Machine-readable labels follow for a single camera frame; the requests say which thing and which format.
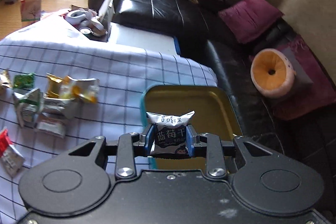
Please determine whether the blueberry snack packet white navy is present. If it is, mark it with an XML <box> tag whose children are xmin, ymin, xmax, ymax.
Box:
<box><xmin>147</xmin><ymin>111</ymin><xmax>195</xmax><ymax>155</ymax></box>

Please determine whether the gold brown snack packet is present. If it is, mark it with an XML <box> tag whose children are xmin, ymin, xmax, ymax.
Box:
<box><xmin>0</xmin><ymin>69</ymin><xmax>13</xmax><ymax>94</ymax></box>

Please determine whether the teal tin box gold interior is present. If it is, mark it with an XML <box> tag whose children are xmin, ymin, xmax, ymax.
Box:
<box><xmin>141</xmin><ymin>85</ymin><xmax>242</xmax><ymax>171</ymax></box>

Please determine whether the yellow white snack packet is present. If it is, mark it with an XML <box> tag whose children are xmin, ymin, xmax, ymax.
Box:
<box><xmin>59</xmin><ymin>76</ymin><xmax>100</xmax><ymax>103</ymax></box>

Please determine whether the white red-label snack packet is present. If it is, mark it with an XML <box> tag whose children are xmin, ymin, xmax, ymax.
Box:
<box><xmin>35</xmin><ymin>114</ymin><xmax>67</xmax><ymax>138</ymax></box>

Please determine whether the white grey snack packet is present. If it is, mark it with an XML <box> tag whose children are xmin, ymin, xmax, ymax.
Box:
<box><xmin>42</xmin><ymin>97</ymin><xmax>79</xmax><ymax>119</ymax></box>

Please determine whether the blue checked tablecloth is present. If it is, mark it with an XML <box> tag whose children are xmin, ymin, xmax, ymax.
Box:
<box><xmin>0</xmin><ymin>13</ymin><xmax>219</xmax><ymax>224</ymax></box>

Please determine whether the orange pink donut pillow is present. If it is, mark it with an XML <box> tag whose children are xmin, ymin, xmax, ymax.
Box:
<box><xmin>251</xmin><ymin>48</ymin><xmax>296</xmax><ymax>99</ymax></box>

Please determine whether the orange yellow snack packet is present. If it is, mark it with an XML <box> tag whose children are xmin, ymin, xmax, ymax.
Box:
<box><xmin>46</xmin><ymin>73</ymin><xmax>63</xmax><ymax>98</ymax></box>

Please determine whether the white green snack packet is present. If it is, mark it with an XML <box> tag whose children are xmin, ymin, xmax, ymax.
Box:
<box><xmin>13</xmin><ymin>88</ymin><xmax>43</xmax><ymax>128</ymax></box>

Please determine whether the black leather sofa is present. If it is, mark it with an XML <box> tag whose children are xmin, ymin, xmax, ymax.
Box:
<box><xmin>114</xmin><ymin>0</ymin><xmax>284</xmax><ymax>153</ymax></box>

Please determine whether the red white snack packet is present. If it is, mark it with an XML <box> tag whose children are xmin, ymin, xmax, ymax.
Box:
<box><xmin>0</xmin><ymin>127</ymin><xmax>25</xmax><ymax>177</ymax></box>

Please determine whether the magenta cushion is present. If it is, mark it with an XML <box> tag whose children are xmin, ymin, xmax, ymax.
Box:
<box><xmin>218</xmin><ymin>0</ymin><xmax>284</xmax><ymax>44</ymax></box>

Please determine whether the white desk calendar stand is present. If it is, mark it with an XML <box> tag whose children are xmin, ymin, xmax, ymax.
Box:
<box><xmin>98</xmin><ymin>0</ymin><xmax>114</xmax><ymax>28</ymax></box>

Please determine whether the white tape roll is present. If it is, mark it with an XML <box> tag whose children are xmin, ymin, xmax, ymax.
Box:
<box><xmin>65</xmin><ymin>10</ymin><xmax>88</xmax><ymax>25</ymax></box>

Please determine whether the painted tree paper bag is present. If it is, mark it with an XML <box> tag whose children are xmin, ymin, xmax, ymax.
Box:
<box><xmin>19</xmin><ymin>0</ymin><xmax>42</xmax><ymax>23</ymax></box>

